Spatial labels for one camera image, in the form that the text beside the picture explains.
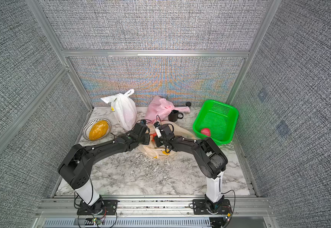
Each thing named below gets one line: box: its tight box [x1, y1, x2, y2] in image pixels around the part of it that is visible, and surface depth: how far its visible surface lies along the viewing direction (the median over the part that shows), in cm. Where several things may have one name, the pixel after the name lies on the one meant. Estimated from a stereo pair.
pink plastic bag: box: [145, 95, 191, 124], surface depth 98 cm
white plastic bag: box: [100, 88, 137, 131], surface depth 99 cm
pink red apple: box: [200, 127, 211, 137], surface depth 99 cm
